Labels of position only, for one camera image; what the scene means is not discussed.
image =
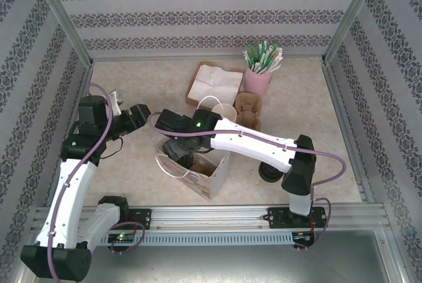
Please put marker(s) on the printed white paper bag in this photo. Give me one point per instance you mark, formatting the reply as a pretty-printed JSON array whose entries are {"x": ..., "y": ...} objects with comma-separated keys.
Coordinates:
[{"x": 217, "y": 177}]

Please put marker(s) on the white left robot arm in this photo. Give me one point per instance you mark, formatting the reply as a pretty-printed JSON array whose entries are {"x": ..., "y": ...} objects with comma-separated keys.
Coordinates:
[{"x": 72, "y": 197}]

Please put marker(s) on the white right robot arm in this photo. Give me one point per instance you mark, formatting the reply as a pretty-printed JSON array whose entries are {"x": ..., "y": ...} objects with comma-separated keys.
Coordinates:
[{"x": 257, "y": 144}]

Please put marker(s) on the brown cardboard napkin box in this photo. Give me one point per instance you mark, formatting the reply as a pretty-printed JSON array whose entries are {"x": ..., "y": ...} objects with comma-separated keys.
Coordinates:
[{"x": 192, "y": 83}]

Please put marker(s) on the white paper napkin stack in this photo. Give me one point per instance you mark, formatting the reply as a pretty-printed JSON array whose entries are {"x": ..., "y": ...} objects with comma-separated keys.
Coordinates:
[{"x": 214, "y": 80}]

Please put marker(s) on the pink cylindrical container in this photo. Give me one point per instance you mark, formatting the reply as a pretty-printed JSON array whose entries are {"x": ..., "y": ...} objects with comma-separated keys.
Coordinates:
[{"x": 257, "y": 82}]

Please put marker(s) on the green white wrapped straw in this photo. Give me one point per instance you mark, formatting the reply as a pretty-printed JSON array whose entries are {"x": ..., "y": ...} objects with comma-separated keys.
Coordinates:
[
  {"x": 264, "y": 52},
  {"x": 252, "y": 53},
  {"x": 278, "y": 60}
]

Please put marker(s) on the black cup lid stack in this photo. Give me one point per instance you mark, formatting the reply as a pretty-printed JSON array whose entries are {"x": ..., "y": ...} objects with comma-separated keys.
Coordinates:
[{"x": 268, "y": 174}]

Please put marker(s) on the green white wrapped chopsticks bundle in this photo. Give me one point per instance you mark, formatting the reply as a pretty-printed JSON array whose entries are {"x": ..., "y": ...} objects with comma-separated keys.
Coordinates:
[{"x": 273, "y": 52}]

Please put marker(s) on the small green circuit board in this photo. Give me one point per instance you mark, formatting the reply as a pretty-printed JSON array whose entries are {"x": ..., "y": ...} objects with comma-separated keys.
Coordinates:
[
  {"x": 303, "y": 237},
  {"x": 123, "y": 237}
]

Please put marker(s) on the aluminium side rail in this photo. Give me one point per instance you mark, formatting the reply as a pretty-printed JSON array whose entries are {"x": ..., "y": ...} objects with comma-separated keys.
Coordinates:
[
  {"x": 336, "y": 98},
  {"x": 84, "y": 81}
]

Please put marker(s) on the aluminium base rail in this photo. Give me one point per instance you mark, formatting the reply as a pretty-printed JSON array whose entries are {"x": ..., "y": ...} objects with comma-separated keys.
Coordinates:
[{"x": 204, "y": 217}]

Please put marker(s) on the aluminium frame post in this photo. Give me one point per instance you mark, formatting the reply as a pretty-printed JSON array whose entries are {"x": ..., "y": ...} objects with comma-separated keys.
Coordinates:
[
  {"x": 62, "y": 16},
  {"x": 352, "y": 12}
]

